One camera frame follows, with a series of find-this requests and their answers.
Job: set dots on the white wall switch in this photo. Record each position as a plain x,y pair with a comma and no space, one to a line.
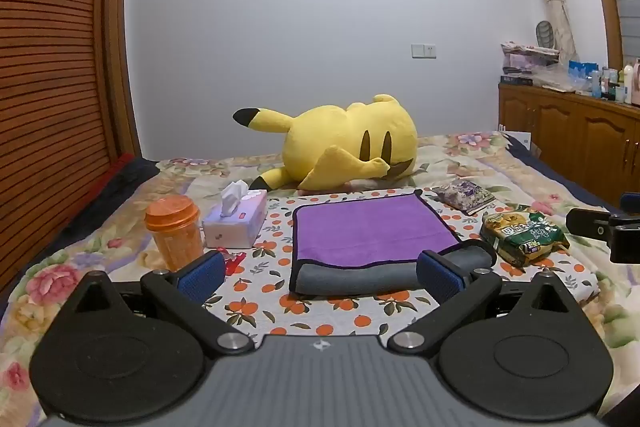
424,51

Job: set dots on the grey towel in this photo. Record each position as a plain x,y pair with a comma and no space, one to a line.
350,278

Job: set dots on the green snack packet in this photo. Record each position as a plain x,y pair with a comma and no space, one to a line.
525,234

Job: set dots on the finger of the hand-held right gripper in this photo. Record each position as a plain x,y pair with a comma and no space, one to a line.
587,222

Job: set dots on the small red wrapper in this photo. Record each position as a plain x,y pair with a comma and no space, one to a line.
232,263

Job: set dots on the small grey fan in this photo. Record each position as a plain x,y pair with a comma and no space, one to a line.
544,34

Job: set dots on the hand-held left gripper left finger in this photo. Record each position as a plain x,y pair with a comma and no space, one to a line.
202,278

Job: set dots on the floral bedspread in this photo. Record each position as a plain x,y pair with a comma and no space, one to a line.
75,252

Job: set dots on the purple snack packet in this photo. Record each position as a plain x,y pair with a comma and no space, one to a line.
462,196

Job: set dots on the orange fruit print cloth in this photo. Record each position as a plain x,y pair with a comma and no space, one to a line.
320,309

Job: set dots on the row of toiletry bottles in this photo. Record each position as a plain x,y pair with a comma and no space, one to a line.
625,84

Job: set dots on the yellow plush toy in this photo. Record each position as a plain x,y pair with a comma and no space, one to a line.
330,132

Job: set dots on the white cardboard box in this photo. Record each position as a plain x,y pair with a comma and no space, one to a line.
520,141

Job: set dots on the purple towel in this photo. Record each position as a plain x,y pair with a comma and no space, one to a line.
370,227

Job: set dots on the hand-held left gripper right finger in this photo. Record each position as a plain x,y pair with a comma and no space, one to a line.
441,278

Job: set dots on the pink tissue box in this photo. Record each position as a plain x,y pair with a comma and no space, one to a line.
240,223

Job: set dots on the red cloth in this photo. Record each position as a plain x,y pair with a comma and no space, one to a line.
115,166

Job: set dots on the clear plastic bag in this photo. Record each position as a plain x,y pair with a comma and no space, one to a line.
557,79

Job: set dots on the blue and white bottle pack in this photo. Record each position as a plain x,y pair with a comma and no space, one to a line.
582,77

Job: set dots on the wooden cabinet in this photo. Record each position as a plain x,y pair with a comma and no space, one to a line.
570,137

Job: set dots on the wooden slatted wardrobe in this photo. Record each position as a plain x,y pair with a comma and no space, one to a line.
45,82

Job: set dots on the orange plastic jar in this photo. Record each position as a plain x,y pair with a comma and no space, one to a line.
172,234

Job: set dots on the stack of magazines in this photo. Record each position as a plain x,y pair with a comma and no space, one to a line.
527,57

